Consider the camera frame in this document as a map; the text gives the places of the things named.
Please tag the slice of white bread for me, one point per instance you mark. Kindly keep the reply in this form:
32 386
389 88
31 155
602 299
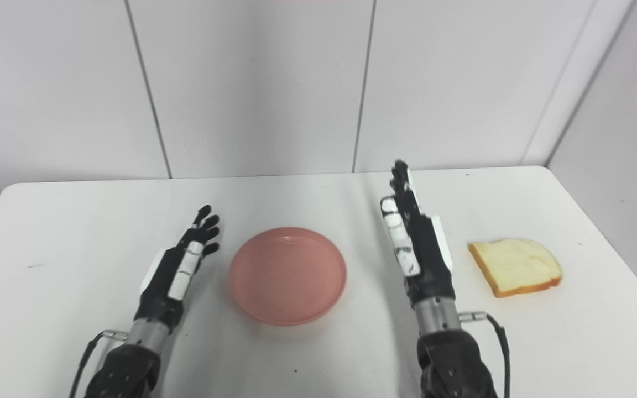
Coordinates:
517 265

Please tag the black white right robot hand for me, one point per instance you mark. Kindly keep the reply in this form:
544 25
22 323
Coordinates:
429 265

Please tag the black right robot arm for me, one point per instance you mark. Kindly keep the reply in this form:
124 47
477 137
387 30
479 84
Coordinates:
451 365

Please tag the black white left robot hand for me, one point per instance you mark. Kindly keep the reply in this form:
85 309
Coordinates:
161 287

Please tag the pink round plate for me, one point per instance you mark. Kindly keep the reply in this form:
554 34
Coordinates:
287 275

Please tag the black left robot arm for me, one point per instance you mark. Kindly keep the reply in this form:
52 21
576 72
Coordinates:
125 370

